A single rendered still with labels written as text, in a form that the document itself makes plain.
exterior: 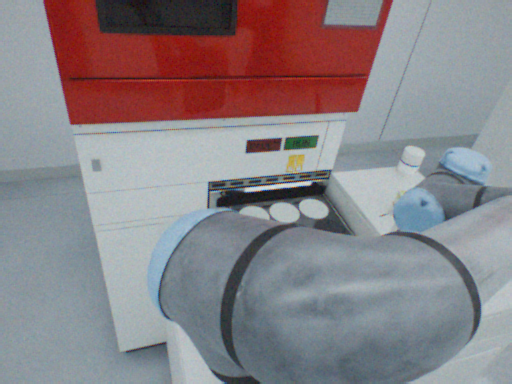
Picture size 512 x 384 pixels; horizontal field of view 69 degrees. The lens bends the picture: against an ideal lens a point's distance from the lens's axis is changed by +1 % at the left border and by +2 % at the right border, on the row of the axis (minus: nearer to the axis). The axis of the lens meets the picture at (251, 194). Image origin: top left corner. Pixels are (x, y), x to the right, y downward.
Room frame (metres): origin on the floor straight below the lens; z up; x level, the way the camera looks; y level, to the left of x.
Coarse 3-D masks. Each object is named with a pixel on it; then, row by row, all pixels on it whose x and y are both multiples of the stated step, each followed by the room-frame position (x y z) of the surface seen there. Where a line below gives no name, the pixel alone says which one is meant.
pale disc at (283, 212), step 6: (276, 204) 0.98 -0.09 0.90; (282, 204) 0.98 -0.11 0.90; (288, 204) 0.99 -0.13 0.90; (270, 210) 0.94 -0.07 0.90; (276, 210) 0.95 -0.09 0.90; (282, 210) 0.95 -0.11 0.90; (288, 210) 0.96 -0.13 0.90; (294, 210) 0.96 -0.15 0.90; (276, 216) 0.92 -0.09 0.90; (282, 216) 0.92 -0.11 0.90; (288, 216) 0.93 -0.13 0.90; (294, 216) 0.93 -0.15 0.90
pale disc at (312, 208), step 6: (300, 204) 1.00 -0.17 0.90; (306, 204) 1.00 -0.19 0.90; (312, 204) 1.01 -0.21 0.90; (318, 204) 1.01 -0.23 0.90; (324, 204) 1.02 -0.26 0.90; (306, 210) 0.97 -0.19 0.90; (312, 210) 0.97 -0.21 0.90; (318, 210) 0.98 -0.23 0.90; (324, 210) 0.98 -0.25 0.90; (312, 216) 0.94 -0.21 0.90; (318, 216) 0.95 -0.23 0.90; (324, 216) 0.95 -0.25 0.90
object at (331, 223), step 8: (280, 200) 1.00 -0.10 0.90; (288, 200) 1.01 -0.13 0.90; (296, 200) 1.02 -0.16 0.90; (320, 200) 1.03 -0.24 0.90; (232, 208) 0.93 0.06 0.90; (240, 208) 0.93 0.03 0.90; (264, 208) 0.95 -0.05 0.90; (328, 208) 1.00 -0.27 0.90; (304, 216) 0.94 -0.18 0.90; (328, 216) 0.95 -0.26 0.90; (336, 216) 0.96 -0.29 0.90; (296, 224) 0.89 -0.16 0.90; (304, 224) 0.90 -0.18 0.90; (312, 224) 0.90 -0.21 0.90; (320, 224) 0.91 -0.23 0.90; (328, 224) 0.91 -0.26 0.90; (336, 224) 0.92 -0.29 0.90; (336, 232) 0.88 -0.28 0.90; (344, 232) 0.89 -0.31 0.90
